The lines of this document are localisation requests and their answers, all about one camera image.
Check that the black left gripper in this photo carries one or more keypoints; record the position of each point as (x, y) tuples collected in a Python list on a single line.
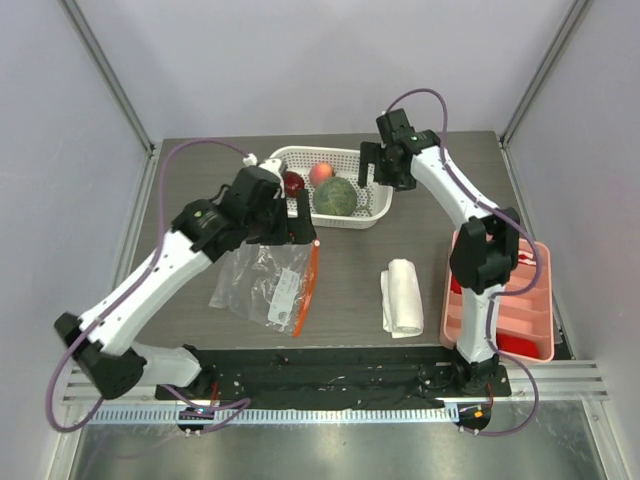
[(297, 230)]

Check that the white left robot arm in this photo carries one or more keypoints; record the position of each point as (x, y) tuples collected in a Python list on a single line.
[(252, 210)]

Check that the pink divided tray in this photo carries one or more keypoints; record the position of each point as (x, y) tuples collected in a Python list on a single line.
[(521, 277)]

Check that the red white striped packet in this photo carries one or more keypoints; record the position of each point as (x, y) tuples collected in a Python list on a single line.
[(526, 258)]

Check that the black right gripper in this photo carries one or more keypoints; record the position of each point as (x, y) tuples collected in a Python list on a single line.
[(379, 161)]

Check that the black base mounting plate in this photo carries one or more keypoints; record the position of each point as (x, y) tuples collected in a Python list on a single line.
[(376, 378)]

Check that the white folded towel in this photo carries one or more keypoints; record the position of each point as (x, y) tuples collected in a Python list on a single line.
[(403, 315)]

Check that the dark red fake fruit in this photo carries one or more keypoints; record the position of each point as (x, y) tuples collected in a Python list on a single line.
[(293, 183)]

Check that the clear zip top bag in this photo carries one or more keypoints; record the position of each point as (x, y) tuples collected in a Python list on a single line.
[(272, 286)]

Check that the red fake tomato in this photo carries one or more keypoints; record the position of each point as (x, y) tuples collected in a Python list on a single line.
[(321, 172)]

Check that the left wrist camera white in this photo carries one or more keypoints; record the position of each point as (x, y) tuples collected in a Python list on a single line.
[(274, 165)]

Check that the green fake broccoli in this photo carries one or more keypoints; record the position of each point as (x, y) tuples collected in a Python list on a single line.
[(335, 197)]

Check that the white slotted cable duct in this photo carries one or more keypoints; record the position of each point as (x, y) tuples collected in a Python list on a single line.
[(179, 414)]

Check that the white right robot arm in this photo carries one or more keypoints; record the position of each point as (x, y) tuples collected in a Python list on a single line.
[(486, 244)]

